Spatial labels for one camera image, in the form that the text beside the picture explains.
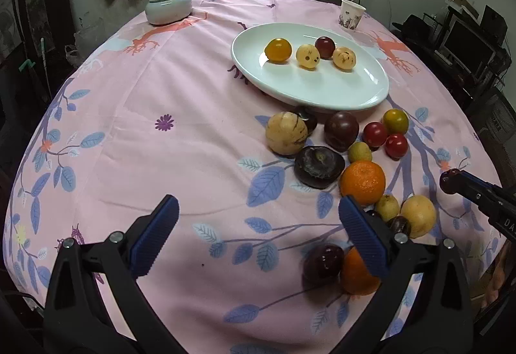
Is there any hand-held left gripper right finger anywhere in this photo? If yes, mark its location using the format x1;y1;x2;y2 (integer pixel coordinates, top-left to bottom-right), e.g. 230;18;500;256
334;195;472;354

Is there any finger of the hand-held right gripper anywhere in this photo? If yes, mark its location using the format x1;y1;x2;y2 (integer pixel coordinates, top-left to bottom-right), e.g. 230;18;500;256
452;185;502;218
457;169;516;202

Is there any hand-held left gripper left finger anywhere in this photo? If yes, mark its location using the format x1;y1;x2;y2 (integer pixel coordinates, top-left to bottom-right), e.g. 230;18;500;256
44;195;180;354

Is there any small dark red cherry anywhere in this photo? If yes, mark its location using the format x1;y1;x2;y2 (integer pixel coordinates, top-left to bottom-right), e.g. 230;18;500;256
439;170;459;194

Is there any orange mandarin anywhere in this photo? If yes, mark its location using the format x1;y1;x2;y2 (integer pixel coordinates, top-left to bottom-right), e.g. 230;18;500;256
340;246;382;296
340;160;386;206

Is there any small dark brown fruit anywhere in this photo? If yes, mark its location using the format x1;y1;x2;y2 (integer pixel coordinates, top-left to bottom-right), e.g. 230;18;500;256
387;216;412;238

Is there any dark purple plum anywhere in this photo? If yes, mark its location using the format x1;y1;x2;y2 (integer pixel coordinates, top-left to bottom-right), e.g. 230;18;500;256
294;106;319;135
323;111;360;152
303;243;345;287

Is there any smooth yellow fruit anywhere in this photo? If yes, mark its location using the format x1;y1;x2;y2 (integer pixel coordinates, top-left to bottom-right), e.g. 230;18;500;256
400;195;437;239

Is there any dark mangosteen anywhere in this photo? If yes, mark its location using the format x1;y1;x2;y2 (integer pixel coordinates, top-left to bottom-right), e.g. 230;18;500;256
294;145;346;189

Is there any red cherry tomato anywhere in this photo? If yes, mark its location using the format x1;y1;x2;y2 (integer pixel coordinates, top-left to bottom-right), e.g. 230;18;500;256
385;134;409;159
363;122;388;147

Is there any green orange tomato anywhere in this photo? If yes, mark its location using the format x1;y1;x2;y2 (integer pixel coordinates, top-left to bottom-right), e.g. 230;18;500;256
382;109;410;135

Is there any large pale pepino melon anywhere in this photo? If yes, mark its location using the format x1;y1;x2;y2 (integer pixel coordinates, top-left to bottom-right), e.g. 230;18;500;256
265;111;309;156

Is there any white oval plate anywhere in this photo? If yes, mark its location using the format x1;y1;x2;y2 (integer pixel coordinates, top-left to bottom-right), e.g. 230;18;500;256
231;23;390;113

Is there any pink leaf print tablecloth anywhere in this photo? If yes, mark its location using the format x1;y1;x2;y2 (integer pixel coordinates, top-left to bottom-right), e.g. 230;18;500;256
2;0;506;354

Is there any computer monitor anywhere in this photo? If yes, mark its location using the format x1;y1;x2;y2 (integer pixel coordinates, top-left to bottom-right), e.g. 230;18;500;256
437;17;499;73

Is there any pale yellow spotted fruit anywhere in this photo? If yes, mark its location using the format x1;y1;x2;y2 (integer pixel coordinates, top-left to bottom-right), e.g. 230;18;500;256
332;46;358;71
296;45;321;70

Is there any dark red plum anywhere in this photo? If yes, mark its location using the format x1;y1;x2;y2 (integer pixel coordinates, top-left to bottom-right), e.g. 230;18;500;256
315;36;336;58

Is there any clear plastic bag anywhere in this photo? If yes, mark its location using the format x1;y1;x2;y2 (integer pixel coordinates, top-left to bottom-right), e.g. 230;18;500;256
64;44;82;66

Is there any yellow orange tomato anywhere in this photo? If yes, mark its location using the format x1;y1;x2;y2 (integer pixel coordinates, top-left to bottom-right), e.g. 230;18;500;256
264;38;293;64

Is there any printed paper cup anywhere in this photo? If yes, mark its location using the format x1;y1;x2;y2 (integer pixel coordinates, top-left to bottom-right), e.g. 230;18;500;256
338;0;366;32

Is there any pale green ceramic lidded jar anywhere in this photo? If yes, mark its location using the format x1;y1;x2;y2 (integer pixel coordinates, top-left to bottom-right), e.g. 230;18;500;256
145;0;193;25

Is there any green handled tool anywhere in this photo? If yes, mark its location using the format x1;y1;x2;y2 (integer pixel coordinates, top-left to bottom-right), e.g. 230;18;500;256
19;37;51;96

